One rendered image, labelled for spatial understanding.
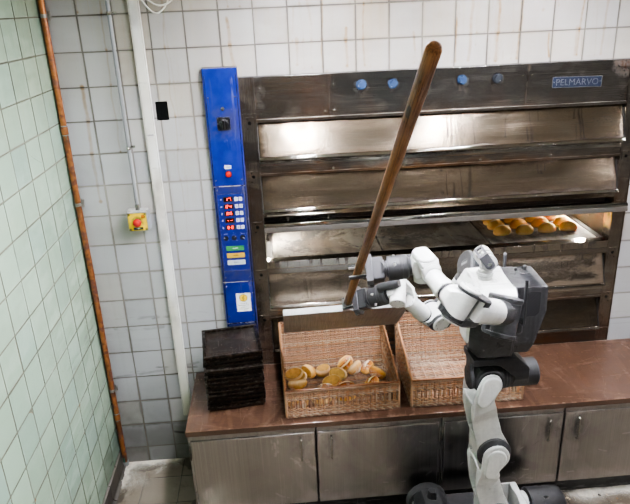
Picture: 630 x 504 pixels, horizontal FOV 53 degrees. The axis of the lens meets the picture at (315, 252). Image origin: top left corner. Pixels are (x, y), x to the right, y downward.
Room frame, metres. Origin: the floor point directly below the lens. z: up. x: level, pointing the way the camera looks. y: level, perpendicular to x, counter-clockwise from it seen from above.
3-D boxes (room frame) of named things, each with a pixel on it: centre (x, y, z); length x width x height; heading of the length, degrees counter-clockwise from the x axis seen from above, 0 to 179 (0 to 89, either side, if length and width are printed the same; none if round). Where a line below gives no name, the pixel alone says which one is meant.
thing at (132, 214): (2.94, 0.85, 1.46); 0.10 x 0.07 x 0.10; 93
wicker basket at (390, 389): (2.77, -0.08, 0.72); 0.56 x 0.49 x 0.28; 95
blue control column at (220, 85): (3.94, 0.45, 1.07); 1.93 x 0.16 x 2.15; 3
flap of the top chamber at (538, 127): (3.07, -0.65, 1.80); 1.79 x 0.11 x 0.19; 93
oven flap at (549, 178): (3.07, -0.65, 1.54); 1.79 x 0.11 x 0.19; 93
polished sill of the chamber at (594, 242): (3.10, -0.65, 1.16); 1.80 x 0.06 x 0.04; 93
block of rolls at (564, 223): (3.54, -1.20, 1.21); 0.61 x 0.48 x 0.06; 3
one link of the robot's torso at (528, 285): (2.21, -0.70, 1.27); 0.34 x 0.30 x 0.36; 0
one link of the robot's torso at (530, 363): (2.21, -0.73, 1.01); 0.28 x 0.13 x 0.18; 94
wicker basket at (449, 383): (2.81, -0.69, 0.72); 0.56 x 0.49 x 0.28; 93
